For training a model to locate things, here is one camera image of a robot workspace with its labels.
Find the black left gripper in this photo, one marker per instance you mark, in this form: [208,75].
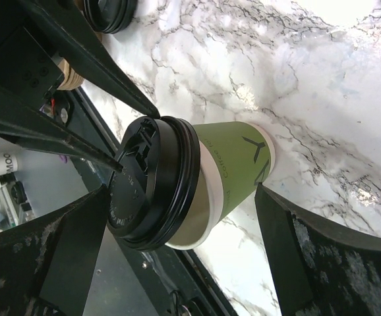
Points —
[29,72]

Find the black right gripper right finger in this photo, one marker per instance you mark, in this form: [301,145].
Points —
[319,267]

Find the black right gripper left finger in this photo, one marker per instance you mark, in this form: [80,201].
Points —
[47,264]

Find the green paper coffee cup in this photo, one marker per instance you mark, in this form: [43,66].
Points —
[234,158]

